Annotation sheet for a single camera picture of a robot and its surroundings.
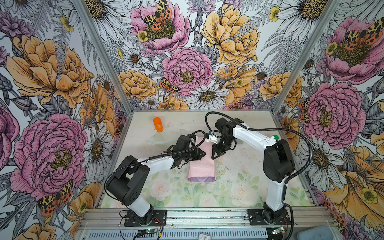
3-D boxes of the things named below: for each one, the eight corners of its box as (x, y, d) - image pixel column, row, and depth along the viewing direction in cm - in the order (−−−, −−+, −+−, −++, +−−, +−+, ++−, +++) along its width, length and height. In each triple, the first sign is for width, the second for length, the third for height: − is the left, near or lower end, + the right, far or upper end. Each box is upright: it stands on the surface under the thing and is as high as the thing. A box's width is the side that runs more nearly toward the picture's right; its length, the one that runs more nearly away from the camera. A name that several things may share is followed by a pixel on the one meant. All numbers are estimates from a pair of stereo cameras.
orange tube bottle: (155, 132, 111) (152, 123, 103) (157, 126, 114) (154, 117, 107) (162, 132, 111) (160, 123, 103) (163, 126, 114) (161, 117, 107)
